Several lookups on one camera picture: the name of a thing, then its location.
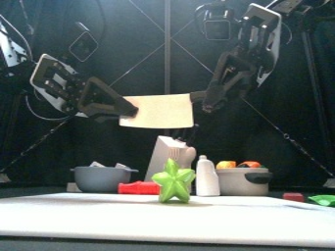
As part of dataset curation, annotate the white cloth towel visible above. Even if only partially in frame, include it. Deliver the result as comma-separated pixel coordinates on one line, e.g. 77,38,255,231
117,90,209,129

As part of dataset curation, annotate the green toy starfruit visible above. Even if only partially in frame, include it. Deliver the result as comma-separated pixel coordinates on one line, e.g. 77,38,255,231
151,158,197,204

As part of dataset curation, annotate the grey toy pot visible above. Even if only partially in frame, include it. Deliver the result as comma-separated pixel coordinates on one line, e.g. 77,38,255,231
69,165,140,194

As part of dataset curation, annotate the yellow toy fruit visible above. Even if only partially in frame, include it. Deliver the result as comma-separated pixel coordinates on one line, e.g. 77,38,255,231
215,160,237,170

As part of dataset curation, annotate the orange toy fruit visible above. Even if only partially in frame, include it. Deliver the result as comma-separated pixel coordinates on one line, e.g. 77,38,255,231
235,160,263,170

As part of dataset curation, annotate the small white block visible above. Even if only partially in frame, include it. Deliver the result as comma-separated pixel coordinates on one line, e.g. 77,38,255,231
65,181,82,193

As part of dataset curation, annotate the red toy food piece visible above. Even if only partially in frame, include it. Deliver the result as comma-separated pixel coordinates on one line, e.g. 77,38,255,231
116,179,163,196

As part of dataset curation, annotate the white toy bottle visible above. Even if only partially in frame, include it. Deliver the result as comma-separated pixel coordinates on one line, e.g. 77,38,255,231
193,154,223,197

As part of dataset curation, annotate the white cutting board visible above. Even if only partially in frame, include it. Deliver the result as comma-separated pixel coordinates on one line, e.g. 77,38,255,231
0,191,335,249

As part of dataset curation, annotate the small dark red block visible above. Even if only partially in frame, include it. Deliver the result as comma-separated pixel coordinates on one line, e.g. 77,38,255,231
281,192,305,203

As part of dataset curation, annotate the green toy leaf vegetable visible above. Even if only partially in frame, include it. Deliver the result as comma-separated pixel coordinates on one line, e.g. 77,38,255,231
307,194,335,208

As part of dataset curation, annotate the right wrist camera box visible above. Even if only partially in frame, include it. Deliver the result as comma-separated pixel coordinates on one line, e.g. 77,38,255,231
193,2,239,42

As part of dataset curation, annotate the black toy knife handle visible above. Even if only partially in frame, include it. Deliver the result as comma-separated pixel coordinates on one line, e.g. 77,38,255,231
171,123,200,145

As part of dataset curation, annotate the diagonal metal frame strut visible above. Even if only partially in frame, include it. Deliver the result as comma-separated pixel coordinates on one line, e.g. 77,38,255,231
0,116,76,175
239,97,335,179

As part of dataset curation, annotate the grey vertical frame pole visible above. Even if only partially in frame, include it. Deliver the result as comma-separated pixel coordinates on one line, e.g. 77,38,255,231
164,0,171,96

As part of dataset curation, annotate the white toy pot black handle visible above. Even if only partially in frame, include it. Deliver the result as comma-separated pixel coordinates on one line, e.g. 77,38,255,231
215,167,275,197

